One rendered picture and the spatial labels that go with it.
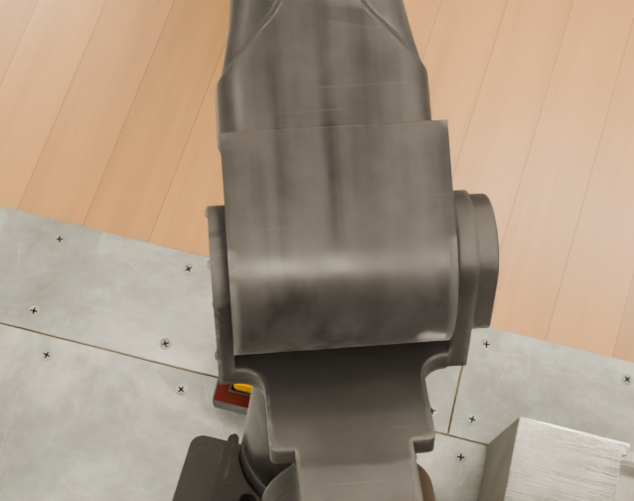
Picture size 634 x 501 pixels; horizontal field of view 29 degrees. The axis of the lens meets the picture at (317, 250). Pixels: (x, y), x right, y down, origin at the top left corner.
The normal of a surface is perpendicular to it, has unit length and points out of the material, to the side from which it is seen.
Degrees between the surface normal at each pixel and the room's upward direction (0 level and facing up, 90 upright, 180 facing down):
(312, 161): 14
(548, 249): 0
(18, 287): 0
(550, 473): 0
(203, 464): 28
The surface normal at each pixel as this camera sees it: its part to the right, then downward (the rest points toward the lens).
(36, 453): 0.05, -0.30
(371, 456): 0.00, -0.69
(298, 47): 0.07, -0.07
